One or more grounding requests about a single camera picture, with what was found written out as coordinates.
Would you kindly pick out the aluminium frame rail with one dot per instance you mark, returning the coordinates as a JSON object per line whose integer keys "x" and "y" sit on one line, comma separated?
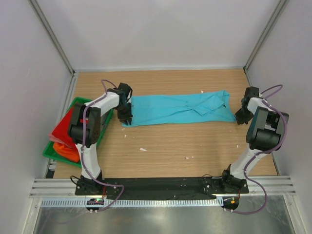
{"x": 52, "y": 188}

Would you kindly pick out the turquoise t shirt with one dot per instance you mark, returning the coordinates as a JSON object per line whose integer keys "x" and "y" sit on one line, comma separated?
{"x": 179, "y": 109}

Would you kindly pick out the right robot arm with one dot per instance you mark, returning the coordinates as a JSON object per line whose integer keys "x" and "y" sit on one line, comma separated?
{"x": 266, "y": 133}

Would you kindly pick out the white slotted cable duct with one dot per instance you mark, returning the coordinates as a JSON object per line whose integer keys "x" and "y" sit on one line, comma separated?
{"x": 98, "y": 203}

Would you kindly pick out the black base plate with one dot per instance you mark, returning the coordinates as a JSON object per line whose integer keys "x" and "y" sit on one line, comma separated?
{"x": 163, "y": 188}

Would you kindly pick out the green plastic bin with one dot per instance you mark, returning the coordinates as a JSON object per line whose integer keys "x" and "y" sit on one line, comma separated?
{"x": 50, "y": 153}

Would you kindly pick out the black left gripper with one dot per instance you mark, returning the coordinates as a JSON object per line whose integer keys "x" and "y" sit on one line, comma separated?
{"x": 125, "y": 111}

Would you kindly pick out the orange t shirt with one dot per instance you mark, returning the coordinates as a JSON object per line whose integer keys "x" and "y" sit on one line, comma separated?
{"x": 63, "y": 150}

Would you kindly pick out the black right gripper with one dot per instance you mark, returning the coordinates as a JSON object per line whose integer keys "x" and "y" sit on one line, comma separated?
{"x": 242, "y": 114}

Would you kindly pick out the red t shirt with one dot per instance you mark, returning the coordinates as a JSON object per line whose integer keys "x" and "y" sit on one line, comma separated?
{"x": 61, "y": 130}

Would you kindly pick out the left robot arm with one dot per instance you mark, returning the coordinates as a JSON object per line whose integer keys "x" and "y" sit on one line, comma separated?
{"x": 87, "y": 122}

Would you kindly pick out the pink t shirt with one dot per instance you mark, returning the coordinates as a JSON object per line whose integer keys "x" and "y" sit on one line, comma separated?
{"x": 54, "y": 139}

